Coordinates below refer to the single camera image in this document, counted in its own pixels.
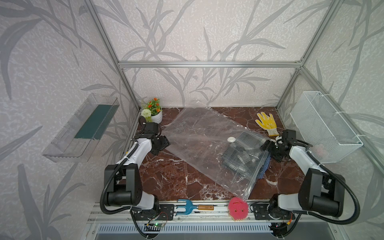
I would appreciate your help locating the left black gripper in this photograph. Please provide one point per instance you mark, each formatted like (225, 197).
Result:
(164, 142)

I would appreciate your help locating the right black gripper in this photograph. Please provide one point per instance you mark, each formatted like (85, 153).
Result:
(268, 145)

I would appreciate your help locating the black plaid shirt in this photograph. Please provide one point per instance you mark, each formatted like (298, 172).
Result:
(245, 156)

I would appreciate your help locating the clear plastic vacuum bag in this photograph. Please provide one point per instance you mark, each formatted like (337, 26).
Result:
(199, 136)

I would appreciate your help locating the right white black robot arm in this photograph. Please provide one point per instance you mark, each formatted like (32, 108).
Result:
(322, 192)

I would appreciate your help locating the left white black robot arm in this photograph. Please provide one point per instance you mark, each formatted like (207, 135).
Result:
(123, 188)

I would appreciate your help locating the potted artificial flower plant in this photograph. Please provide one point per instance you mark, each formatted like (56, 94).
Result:
(152, 111)

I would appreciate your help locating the yellow work glove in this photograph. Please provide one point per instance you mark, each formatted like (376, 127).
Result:
(267, 123)

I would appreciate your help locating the pink object in basket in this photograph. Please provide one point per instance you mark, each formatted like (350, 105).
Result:
(320, 152)

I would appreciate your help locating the pink round scrub brush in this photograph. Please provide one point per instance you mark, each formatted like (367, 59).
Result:
(238, 209)

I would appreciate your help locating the small green circuit board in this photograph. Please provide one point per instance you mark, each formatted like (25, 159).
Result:
(155, 226)

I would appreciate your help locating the white wire mesh basket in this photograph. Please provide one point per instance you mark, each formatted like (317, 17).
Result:
(320, 123)

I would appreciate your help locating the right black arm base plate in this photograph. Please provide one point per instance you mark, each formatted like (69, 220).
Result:
(261, 211)

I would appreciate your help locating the clear acrylic wall shelf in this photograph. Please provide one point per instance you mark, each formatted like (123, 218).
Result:
(78, 139)

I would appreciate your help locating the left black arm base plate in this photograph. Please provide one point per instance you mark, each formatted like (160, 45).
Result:
(163, 212)

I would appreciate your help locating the blue garden fork wooden handle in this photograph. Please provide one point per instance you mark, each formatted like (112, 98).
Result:
(188, 207)

